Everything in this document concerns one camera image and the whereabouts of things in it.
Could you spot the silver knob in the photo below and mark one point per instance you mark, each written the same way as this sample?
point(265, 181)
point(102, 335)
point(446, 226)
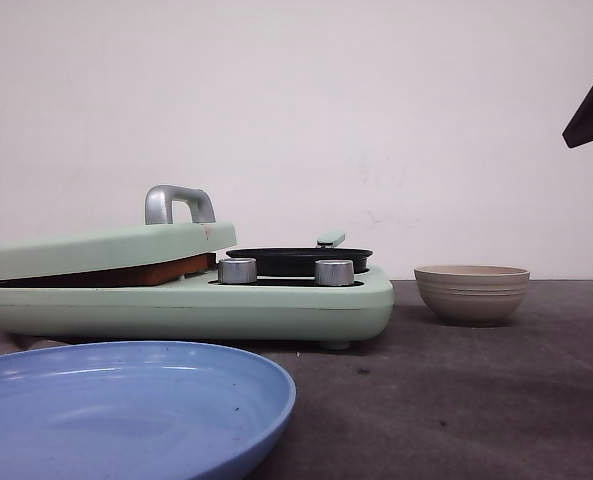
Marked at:
point(334, 272)
point(237, 271)

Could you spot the mint green breakfast maker base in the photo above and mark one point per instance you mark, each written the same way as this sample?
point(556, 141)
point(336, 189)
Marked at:
point(199, 307)

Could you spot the breakfast maker lid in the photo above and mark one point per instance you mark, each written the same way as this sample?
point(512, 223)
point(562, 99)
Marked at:
point(179, 223)

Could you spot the black frying pan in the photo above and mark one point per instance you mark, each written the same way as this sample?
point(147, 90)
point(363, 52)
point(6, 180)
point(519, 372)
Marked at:
point(300, 261)

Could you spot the blue plate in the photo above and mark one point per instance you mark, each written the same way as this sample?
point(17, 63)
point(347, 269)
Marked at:
point(140, 410)

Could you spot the bread slice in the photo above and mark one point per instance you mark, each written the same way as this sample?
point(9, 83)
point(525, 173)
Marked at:
point(200, 264)
point(145, 275)

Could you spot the right silver knob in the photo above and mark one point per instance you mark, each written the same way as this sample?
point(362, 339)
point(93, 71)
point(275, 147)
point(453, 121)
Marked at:
point(334, 272)

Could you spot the beige ribbed bowl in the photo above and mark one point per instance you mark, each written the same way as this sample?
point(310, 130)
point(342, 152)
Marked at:
point(472, 294)

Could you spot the left silver knob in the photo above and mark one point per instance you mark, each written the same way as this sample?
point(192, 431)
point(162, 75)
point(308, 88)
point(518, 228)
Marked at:
point(237, 271)

